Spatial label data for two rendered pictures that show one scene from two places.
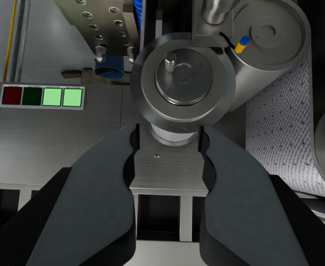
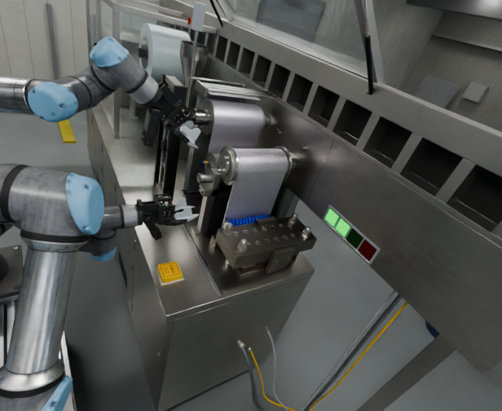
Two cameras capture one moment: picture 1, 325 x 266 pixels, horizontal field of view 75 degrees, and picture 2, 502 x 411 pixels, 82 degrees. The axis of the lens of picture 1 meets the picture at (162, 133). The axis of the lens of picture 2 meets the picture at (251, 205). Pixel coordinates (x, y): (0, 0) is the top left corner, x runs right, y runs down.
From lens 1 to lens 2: 0.92 m
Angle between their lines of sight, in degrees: 53
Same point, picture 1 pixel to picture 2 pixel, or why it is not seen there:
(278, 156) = (232, 123)
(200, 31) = (213, 174)
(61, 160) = (358, 178)
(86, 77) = not seen: outside the picture
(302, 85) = (212, 145)
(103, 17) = (273, 232)
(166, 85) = (226, 165)
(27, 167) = (383, 188)
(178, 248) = (320, 80)
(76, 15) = (279, 243)
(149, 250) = (335, 84)
